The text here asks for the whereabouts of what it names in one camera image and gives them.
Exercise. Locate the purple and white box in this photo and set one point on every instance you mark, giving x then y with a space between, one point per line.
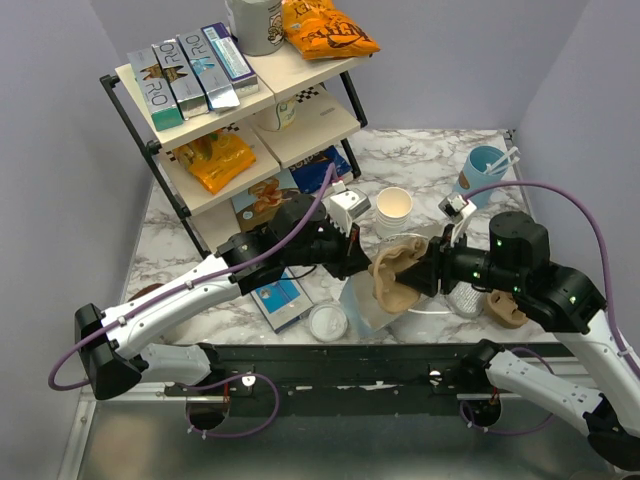
241 75

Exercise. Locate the blue razor package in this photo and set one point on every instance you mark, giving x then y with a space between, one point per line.
282 303

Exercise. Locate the blue chip bag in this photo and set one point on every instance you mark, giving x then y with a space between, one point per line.
309 173

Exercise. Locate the single brown cup carrier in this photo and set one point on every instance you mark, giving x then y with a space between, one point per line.
394 258

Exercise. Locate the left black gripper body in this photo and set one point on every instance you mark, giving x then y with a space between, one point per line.
329 250

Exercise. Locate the light blue paper bag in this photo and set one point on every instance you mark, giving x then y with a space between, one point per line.
361 308

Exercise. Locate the orange chip bag top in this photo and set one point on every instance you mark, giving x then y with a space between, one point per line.
318 30

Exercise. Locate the white bowl on shelf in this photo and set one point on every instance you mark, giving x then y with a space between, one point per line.
278 117

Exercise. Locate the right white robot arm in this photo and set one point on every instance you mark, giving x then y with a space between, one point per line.
565 303

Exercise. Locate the stack of white lids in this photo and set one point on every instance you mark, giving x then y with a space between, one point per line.
327 322

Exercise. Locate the blue cup with stirrers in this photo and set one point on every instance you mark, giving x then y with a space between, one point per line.
484 165

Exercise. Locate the yellow snack bag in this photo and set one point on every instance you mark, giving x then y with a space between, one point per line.
215 159

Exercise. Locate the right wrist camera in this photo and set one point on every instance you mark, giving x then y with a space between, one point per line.
459 211

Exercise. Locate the silver R.O carton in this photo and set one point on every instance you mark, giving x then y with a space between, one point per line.
184 84

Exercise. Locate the teal R.O carton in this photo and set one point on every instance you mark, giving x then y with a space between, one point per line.
159 99

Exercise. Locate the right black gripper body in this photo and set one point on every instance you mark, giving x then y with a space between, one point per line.
473 265

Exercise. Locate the stack of paper cups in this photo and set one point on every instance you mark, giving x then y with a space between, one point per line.
393 208

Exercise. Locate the blue R.O carton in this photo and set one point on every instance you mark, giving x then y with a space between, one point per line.
219 92

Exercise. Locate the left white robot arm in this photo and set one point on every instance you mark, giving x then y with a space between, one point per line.
118 344

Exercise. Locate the brown and blue snack bag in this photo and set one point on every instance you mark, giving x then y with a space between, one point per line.
259 203

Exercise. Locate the black and cream shelf rack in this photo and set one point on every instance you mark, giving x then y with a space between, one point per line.
328 112

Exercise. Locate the grey printed mug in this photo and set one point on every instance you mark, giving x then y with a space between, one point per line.
257 25

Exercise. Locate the brown cardboard cup carrier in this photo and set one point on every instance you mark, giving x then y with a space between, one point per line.
502 309

